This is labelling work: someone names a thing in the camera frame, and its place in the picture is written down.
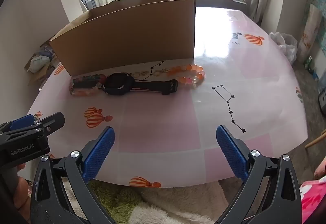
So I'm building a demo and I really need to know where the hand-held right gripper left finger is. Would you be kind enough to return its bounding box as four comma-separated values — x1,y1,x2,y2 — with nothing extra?
31,126,118,224

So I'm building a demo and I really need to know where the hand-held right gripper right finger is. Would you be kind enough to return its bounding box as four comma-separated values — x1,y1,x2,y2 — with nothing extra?
216,125,302,224

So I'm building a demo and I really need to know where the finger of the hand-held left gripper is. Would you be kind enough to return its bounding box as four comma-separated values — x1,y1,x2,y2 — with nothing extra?
32,112,65,134
0,115,35,133

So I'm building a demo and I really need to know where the pale pink bead bracelet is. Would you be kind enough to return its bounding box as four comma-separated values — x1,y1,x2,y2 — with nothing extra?
69,85,100,97

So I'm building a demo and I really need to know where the dark bead bracelet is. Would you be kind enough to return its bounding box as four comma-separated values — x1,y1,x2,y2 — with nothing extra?
71,74,109,88

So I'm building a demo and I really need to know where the black smartwatch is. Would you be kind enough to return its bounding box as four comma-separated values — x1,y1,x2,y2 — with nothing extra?
102,72,179,96

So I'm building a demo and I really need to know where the gold butterfly hair clip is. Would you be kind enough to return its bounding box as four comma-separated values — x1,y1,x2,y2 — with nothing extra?
132,70,151,78

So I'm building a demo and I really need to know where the gold chain necklace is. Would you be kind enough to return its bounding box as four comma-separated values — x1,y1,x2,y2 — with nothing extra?
152,68,171,76

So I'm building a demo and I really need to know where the large cardboard box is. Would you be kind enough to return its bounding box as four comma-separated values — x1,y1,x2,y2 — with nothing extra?
49,0,196,77

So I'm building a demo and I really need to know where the person's left hand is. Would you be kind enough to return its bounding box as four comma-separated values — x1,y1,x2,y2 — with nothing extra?
13,162,33,212

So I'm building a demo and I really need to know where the green shaggy rug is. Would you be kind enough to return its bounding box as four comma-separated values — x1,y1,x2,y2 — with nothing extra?
89,181,143,224

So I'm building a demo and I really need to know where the white printed bag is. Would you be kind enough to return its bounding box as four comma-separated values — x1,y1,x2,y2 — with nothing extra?
28,55,51,73

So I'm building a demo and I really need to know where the pink printed tablecloth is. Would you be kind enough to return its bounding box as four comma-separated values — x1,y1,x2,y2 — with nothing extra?
27,6,308,188

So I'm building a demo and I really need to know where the white fluffy rug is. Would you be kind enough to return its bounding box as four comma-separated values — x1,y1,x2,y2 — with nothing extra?
127,178,242,224

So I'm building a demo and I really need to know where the wooden chair leg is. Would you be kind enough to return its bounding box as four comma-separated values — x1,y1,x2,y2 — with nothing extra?
305,129,326,148

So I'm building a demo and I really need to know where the pink printed cloth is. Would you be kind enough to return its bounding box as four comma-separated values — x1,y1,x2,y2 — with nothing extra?
300,178,326,224

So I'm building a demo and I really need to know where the green drink can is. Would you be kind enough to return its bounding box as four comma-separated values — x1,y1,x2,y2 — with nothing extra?
304,56,314,72

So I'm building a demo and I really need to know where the clear plastic bag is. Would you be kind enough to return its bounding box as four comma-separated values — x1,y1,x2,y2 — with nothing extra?
269,32,298,65

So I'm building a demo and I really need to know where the rolled printed poster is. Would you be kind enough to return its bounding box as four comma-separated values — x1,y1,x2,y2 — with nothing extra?
297,4,322,62

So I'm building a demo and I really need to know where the grey side table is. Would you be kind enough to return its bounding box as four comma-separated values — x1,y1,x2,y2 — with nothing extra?
194,0,249,10

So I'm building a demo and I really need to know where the orange bead bracelet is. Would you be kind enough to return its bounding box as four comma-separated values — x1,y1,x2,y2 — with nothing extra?
168,64,206,87

